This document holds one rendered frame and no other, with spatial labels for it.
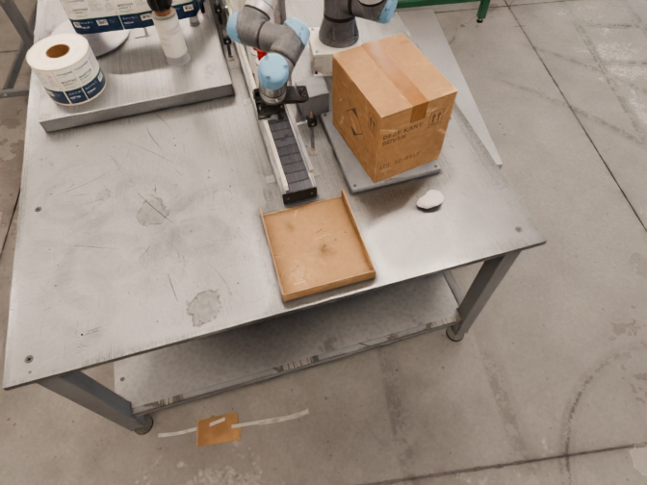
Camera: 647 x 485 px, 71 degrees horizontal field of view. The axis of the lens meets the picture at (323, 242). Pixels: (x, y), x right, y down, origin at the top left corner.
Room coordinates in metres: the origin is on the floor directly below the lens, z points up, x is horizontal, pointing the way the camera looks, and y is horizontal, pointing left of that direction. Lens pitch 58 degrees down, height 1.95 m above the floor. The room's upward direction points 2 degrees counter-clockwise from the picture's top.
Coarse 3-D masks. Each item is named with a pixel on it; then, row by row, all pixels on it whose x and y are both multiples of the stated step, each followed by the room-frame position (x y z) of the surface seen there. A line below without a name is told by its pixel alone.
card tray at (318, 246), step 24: (264, 216) 0.82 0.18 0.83; (288, 216) 0.81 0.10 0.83; (312, 216) 0.81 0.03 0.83; (336, 216) 0.81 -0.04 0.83; (288, 240) 0.73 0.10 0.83; (312, 240) 0.72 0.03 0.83; (336, 240) 0.72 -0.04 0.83; (360, 240) 0.71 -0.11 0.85; (288, 264) 0.64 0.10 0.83; (312, 264) 0.64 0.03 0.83; (336, 264) 0.64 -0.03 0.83; (360, 264) 0.64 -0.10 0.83; (288, 288) 0.57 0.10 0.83; (312, 288) 0.55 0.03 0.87
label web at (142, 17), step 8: (136, 0) 1.68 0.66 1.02; (144, 0) 1.69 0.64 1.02; (176, 0) 1.73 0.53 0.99; (184, 0) 1.73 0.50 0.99; (192, 0) 1.75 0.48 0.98; (200, 0) 1.82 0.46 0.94; (136, 8) 1.68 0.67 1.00; (144, 8) 1.69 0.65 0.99; (176, 8) 1.72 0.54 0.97; (184, 8) 1.73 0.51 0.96; (192, 8) 1.74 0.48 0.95; (136, 16) 1.68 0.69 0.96; (144, 16) 1.68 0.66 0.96; (184, 16) 1.73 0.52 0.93; (192, 16) 1.74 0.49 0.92; (144, 24) 1.68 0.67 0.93; (152, 24) 1.69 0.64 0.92
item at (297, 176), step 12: (276, 120) 1.18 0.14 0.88; (288, 120) 1.18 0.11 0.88; (276, 132) 1.12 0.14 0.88; (288, 132) 1.12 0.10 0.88; (276, 144) 1.07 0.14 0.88; (288, 144) 1.06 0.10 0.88; (288, 156) 1.01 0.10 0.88; (300, 156) 1.01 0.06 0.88; (288, 168) 0.96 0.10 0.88; (300, 168) 0.96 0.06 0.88; (288, 180) 0.91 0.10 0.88; (300, 180) 0.91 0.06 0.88; (288, 192) 0.86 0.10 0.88
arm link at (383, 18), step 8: (352, 0) 1.51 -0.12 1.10; (360, 0) 1.46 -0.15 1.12; (368, 0) 1.45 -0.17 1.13; (376, 0) 1.44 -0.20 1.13; (384, 0) 1.45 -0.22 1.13; (392, 0) 1.46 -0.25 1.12; (352, 8) 1.50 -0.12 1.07; (360, 8) 1.48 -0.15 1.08; (368, 8) 1.45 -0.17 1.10; (376, 8) 1.45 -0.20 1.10; (384, 8) 1.45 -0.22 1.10; (392, 8) 1.48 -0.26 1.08; (360, 16) 1.50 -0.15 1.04; (368, 16) 1.48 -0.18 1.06; (376, 16) 1.46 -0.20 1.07; (384, 16) 1.44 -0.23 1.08
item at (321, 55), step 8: (312, 32) 1.62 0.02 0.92; (312, 40) 1.56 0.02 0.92; (360, 40) 1.55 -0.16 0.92; (312, 48) 1.50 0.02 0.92; (320, 48) 1.50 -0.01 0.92; (328, 48) 1.50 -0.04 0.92; (336, 48) 1.50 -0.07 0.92; (344, 48) 1.50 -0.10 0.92; (312, 56) 1.51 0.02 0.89; (320, 56) 1.46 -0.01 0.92; (328, 56) 1.47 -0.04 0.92; (312, 64) 1.52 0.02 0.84; (320, 64) 1.47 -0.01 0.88; (328, 64) 1.47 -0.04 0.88; (320, 72) 1.47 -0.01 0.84; (328, 72) 1.47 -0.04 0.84
